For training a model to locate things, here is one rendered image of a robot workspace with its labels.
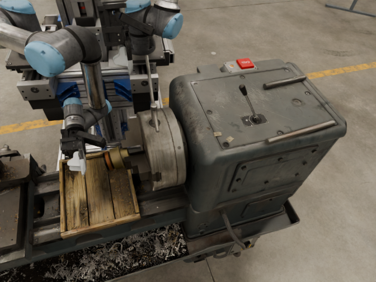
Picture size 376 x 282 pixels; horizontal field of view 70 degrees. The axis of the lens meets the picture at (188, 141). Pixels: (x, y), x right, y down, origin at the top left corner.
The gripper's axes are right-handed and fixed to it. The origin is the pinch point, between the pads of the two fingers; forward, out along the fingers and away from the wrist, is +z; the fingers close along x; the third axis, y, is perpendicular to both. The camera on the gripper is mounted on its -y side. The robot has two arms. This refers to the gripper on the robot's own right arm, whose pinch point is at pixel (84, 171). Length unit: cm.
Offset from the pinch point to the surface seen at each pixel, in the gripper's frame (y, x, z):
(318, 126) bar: -80, 25, 13
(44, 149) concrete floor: 44, -118, -98
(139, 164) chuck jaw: -19.4, 5.6, 4.2
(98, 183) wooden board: -2.8, -19.7, -4.2
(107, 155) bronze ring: -8.7, 3.2, -3.1
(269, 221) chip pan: -87, -48, 25
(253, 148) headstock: -55, 21, 15
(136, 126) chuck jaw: -21.1, 9.2, -10.3
